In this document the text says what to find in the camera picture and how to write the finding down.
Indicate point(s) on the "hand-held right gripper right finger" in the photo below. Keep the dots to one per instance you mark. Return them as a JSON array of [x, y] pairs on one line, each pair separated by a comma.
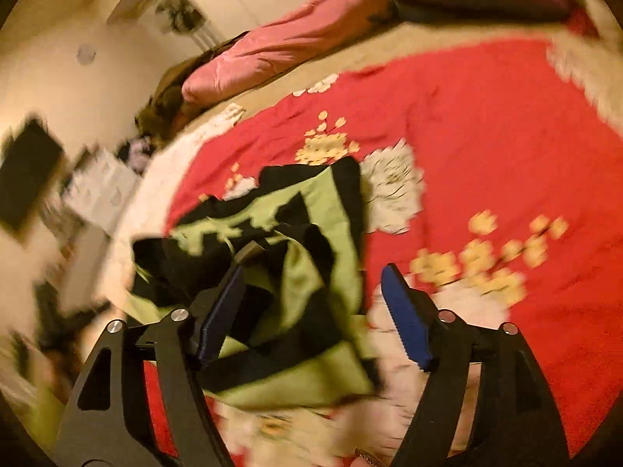
[[404, 316]]

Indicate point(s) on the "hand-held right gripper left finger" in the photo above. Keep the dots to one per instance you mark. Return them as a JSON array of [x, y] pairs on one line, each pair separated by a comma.
[[219, 316]]

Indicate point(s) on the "green black striped frog sweater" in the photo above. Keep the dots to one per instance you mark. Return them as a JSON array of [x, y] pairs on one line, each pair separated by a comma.
[[316, 204]]

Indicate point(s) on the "peach checked blanket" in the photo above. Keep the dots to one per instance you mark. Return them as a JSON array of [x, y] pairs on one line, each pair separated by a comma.
[[155, 180]]

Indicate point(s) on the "white drawer unit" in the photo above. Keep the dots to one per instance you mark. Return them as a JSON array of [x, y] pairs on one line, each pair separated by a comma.
[[102, 189]]

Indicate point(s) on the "green cloth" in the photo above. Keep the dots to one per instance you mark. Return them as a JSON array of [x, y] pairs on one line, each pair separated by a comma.
[[48, 413]]

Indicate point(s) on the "red floral blanket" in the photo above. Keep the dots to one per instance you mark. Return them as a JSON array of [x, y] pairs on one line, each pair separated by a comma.
[[486, 131]]

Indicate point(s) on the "brown fur-trimmed coat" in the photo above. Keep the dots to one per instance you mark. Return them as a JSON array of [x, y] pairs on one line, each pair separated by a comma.
[[165, 102]]

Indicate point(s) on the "black television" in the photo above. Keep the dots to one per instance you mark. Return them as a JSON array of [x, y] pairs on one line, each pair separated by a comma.
[[29, 175]]

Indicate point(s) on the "pink quilt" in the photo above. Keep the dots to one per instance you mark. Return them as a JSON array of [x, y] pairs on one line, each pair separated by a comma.
[[292, 44]]

